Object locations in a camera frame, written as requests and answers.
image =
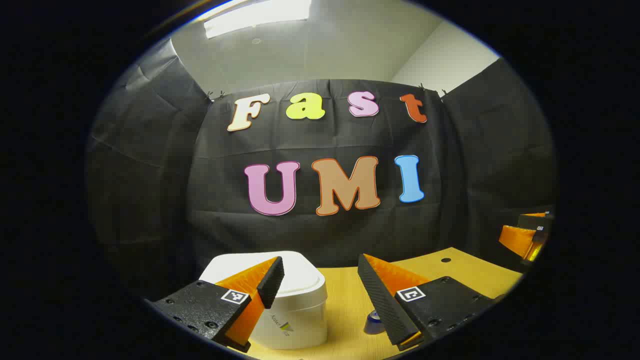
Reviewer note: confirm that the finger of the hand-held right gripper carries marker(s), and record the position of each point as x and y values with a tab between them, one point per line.
517	240
532	221

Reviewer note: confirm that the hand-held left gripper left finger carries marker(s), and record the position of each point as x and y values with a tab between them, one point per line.
272	282

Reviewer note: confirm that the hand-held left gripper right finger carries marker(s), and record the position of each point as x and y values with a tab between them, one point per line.
380	300

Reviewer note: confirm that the blue pop can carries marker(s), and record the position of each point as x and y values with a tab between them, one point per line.
372	322

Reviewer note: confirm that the white desktop garbage bin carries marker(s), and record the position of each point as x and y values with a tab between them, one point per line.
300	320

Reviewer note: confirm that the wooden desktop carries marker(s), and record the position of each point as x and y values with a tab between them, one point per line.
350	300

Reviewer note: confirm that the black backdrop cloth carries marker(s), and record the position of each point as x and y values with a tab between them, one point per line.
225	225

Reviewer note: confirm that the ceiling light panel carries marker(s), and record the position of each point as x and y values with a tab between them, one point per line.
255	17

